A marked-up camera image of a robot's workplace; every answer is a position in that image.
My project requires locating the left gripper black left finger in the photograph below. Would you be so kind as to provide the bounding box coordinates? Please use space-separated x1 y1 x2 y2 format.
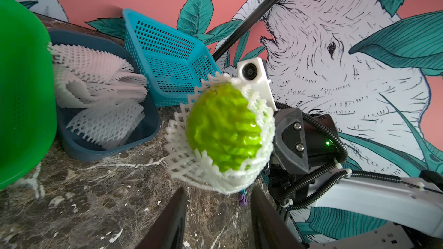
136 187 188 249

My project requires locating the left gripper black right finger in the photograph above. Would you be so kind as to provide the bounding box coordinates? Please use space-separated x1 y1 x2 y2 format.
250 186 304 249

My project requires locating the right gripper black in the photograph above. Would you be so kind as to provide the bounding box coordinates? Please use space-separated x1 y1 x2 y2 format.
270 108 340 175

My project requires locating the white foam net sleeve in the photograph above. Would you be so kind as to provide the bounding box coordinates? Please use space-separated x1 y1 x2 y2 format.
165 73 276 195

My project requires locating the green custard apple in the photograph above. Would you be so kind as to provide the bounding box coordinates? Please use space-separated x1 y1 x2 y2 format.
186 82 262 173

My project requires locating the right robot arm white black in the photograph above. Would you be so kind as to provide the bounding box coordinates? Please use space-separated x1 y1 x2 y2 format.
265 103 443 240

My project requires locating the stack of white foam nets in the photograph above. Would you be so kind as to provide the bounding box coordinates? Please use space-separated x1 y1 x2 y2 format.
48 44 148 150

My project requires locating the small purple object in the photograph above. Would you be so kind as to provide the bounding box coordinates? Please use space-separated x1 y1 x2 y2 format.
238 190 248 206

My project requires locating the dark blue small bin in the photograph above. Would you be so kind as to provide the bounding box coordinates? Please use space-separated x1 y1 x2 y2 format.
49 30 160 162

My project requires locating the teal plastic basket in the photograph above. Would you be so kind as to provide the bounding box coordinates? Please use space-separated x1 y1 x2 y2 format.
122 9 220 107

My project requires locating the bright green plastic basket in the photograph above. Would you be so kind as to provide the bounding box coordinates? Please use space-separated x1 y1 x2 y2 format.
1 0 57 189

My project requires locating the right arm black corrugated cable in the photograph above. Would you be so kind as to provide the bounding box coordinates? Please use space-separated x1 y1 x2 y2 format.
275 101 402 212

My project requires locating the black right frame post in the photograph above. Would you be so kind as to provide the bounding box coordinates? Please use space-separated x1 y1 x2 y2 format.
210 0 307 62

